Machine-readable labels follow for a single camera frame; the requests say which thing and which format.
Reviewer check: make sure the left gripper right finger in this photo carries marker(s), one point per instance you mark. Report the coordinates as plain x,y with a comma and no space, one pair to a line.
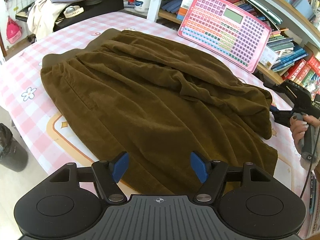
211,174

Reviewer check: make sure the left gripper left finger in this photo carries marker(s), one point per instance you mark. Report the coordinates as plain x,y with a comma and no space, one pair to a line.
107,175

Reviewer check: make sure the brown corduroy pants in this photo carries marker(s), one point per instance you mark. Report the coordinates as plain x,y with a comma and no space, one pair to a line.
159,100

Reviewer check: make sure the person right hand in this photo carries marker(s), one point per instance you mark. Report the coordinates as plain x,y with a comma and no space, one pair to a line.
298,129

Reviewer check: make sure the red thick dictionary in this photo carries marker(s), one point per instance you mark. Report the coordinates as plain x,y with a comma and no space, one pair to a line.
293,71

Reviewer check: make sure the pink keyboard learning tablet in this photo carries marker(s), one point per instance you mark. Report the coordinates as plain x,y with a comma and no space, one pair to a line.
227,30

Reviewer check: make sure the black trash bin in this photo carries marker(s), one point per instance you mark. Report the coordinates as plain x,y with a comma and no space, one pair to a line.
13,155

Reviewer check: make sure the pink checkered table mat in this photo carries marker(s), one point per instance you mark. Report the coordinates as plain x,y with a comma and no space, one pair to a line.
53,143

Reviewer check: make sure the white wrist watch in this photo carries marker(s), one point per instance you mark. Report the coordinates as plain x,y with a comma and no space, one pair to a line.
72,11

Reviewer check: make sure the pink backpack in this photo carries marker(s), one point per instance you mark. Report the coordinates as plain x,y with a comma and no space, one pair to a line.
14,31

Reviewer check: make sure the cream white garment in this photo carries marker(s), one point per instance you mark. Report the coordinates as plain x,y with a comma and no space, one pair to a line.
42,17

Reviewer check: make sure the black keyboard case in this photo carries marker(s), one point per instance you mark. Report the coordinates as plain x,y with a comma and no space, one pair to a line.
90,11

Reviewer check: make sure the white pen holder jar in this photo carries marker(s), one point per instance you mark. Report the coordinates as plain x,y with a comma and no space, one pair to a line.
142,5

